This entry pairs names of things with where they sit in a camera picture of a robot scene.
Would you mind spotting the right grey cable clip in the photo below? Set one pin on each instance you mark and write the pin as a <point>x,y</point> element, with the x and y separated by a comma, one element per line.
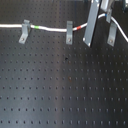
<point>112,34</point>

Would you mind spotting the grey cable clip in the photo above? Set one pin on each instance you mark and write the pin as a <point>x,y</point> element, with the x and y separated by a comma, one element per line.
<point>26,27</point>
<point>69,33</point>
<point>112,34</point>

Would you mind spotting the long grey gripper finger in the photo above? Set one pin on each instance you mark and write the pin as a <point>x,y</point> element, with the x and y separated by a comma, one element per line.
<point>91,22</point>

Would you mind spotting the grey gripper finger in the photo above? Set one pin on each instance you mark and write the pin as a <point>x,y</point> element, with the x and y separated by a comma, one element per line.
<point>107,6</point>

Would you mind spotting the left grey cable clip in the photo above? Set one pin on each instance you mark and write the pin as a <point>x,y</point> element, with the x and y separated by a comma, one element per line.
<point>26,27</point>

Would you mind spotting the middle grey cable clip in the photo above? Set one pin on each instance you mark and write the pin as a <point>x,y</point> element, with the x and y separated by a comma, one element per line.
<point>69,33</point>

